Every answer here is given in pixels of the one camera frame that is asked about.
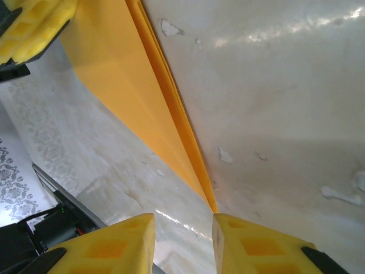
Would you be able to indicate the yellow paper sheet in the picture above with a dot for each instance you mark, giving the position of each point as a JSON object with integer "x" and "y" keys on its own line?
{"x": 119, "y": 85}

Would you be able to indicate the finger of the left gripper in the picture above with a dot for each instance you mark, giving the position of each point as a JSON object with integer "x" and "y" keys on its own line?
{"x": 31, "y": 42}
{"x": 42, "y": 11}

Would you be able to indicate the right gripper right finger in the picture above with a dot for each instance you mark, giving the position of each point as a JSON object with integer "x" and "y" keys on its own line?
{"x": 256, "y": 251}

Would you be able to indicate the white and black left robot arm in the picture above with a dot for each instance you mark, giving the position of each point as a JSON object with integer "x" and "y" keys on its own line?
{"x": 42, "y": 237}

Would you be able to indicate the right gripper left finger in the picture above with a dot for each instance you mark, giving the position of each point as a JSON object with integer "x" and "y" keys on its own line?
{"x": 114, "y": 248}

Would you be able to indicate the long aluminium mounting rail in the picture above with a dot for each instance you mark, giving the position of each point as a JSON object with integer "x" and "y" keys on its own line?
{"x": 48, "y": 182}

